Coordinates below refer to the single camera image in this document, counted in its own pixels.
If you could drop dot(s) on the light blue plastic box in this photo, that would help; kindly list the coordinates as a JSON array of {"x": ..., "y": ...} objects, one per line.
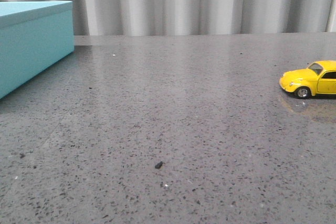
[{"x": 34, "y": 35}]

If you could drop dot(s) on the yellow toy beetle car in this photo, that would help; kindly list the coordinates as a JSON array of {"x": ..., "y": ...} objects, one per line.
[{"x": 317, "y": 78}]

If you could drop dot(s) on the small black debris chip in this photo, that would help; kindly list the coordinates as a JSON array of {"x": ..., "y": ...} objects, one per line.
[{"x": 159, "y": 165}]

